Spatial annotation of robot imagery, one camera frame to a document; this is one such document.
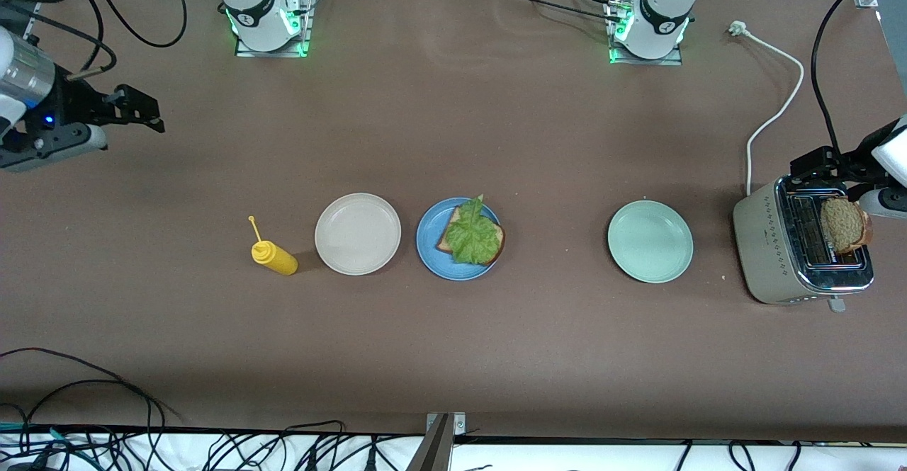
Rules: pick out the brown bread slice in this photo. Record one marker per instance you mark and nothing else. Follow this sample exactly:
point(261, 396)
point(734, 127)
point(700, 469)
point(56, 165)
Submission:
point(499, 244)
point(843, 224)

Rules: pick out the pale green plate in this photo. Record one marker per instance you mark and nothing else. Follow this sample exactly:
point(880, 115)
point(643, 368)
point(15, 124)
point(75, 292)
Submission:
point(650, 241)

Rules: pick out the blue plate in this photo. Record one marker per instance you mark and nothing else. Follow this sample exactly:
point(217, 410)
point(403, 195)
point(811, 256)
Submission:
point(453, 269)

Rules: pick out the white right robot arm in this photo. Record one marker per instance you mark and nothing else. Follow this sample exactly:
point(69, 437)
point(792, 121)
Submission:
point(251, 3)

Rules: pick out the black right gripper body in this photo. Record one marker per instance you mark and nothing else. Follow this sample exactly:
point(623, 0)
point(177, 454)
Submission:
point(73, 105)

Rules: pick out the beige chrome toaster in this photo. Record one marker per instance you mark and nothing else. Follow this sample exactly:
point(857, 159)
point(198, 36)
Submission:
point(765, 244)

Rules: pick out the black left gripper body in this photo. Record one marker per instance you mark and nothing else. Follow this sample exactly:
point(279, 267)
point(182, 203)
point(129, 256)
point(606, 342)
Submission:
point(852, 161)

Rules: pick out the green lettuce leaf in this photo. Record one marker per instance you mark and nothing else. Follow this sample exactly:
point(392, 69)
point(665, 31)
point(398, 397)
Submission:
point(471, 237)

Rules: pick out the yellow squeeze bottle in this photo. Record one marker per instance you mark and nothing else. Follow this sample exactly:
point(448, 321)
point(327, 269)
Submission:
point(278, 258)

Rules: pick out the beige plate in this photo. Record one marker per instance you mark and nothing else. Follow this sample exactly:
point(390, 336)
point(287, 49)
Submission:
point(358, 234)

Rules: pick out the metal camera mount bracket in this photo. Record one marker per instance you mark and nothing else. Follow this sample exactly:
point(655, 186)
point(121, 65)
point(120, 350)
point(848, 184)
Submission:
point(439, 450)

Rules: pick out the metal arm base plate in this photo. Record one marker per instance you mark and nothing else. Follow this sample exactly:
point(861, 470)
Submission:
point(645, 61)
point(307, 3)

